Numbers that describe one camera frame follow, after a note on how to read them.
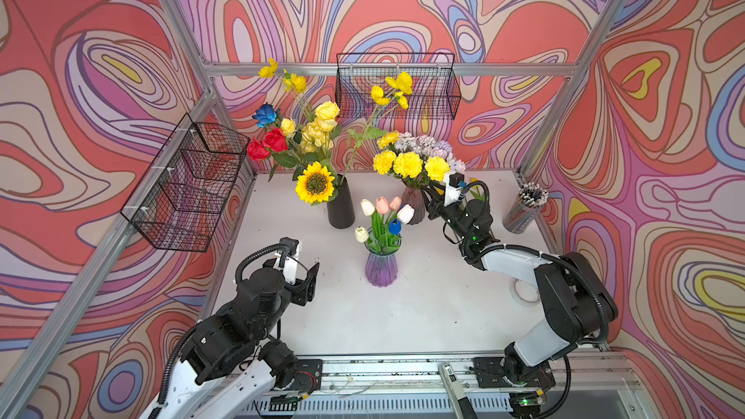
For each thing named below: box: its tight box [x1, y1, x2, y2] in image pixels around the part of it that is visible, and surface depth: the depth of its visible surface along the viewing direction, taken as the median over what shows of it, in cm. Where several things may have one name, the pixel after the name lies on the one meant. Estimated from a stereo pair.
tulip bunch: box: [354, 195, 416, 256], surface depth 73 cm
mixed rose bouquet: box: [247, 59, 343, 183], surface depth 75 cm
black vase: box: [325, 173, 357, 229], surface depth 97 cm
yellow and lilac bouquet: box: [369, 72, 466, 191], surface depth 78 cm
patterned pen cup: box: [502, 182, 550, 234], surface depth 93 cm
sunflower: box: [294, 161, 336, 204], surface depth 66 cm
